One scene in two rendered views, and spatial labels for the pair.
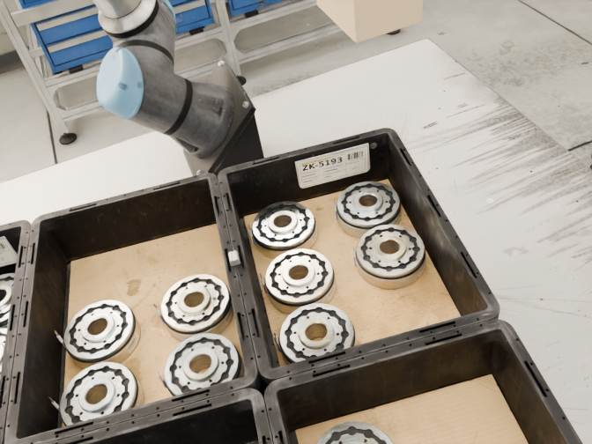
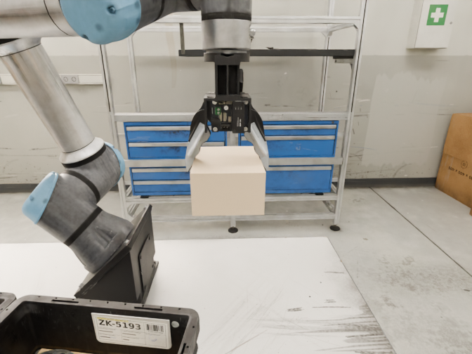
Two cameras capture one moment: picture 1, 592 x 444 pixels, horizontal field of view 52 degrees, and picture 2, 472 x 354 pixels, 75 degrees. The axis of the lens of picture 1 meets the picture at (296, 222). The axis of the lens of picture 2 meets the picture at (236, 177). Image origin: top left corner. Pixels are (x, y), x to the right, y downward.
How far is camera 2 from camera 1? 0.60 m
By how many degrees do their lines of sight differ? 26
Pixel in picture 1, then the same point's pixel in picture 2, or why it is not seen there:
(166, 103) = (63, 221)
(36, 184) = (12, 252)
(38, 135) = not seen: hidden behind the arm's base
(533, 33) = (429, 257)
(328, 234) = not seen: outside the picture
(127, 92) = (32, 204)
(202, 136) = (87, 256)
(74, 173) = (38, 253)
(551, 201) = not seen: outside the picture
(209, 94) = (107, 225)
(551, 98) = (435, 308)
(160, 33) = (95, 172)
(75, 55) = (147, 189)
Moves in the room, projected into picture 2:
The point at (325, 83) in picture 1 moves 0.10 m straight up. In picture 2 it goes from (237, 246) to (237, 219)
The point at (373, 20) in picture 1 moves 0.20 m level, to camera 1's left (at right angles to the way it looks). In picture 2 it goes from (211, 199) to (101, 189)
